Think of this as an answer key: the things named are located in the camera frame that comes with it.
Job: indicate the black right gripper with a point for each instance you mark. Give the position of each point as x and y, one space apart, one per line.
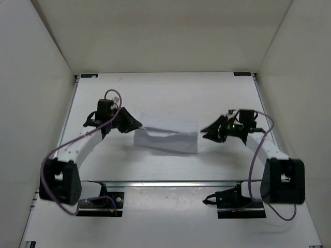
215 135

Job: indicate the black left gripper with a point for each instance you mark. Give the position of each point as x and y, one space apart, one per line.
130 122

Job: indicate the white skirt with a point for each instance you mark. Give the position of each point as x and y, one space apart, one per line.
176 135

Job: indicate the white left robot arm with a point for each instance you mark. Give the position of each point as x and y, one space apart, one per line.
60 177

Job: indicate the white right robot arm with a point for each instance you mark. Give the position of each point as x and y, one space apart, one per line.
274 177

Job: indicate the black left corner label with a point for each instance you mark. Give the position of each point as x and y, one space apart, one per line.
89 75

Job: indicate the black corner label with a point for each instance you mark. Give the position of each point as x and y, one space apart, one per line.
242 73
89 75

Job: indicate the black right corner label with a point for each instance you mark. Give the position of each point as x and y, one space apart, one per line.
242 73

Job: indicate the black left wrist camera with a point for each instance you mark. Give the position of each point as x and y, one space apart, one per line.
104 111

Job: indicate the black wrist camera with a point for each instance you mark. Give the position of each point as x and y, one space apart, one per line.
248 118
104 111

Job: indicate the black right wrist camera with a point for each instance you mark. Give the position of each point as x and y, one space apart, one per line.
248 118

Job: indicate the aluminium table rail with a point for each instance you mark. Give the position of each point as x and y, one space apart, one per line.
169 184

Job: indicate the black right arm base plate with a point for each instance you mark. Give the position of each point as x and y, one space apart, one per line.
232 205

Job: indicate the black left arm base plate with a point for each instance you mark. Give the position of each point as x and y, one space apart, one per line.
109 203

